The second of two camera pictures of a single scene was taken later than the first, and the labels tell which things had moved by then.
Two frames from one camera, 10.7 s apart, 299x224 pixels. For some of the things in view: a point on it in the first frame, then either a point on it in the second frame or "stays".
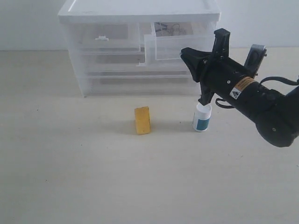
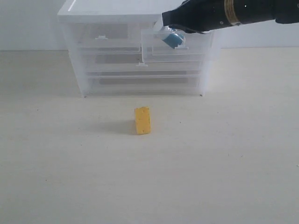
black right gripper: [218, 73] to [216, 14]
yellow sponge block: [142, 120] stays
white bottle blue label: [202, 117] to [174, 38]
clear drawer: [105, 38] stays
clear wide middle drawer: [126, 62] stays
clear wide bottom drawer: [141, 85] stays
